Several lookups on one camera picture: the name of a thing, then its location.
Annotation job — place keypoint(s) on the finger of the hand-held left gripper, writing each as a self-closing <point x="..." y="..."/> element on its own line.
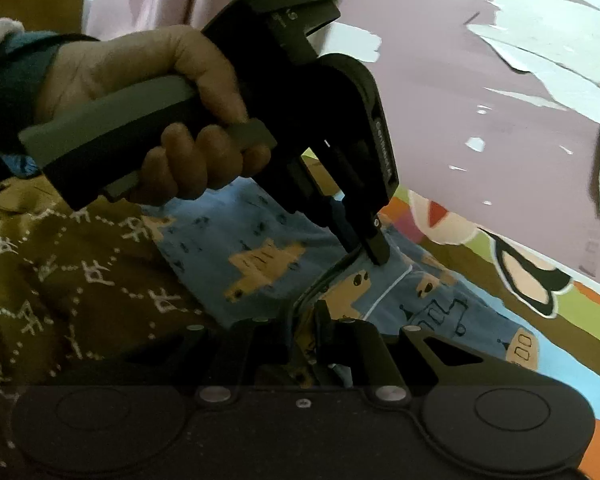
<point x="377" y="245"/>
<point x="345" y="225"/>

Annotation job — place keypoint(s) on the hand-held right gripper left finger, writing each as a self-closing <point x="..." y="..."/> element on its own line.
<point x="323" y="322"/>

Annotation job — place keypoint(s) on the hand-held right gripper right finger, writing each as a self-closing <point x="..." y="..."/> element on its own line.
<point x="341" y="342"/>

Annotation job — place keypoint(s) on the blue car-print pants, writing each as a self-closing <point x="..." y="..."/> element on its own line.
<point x="280" y="260"/>

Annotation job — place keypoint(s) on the person's left forearm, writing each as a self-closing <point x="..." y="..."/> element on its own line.
<point x="15" y="80"/>

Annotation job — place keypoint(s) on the person's left hand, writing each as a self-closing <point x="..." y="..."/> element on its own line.
<point x="130" y="65"/>

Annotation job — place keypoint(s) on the olive printed blanket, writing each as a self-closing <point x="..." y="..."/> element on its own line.
<point x="80" y="280"/>

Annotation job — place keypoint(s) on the brown wooden board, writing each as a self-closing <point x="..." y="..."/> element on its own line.
<point x="35" y="7"/>

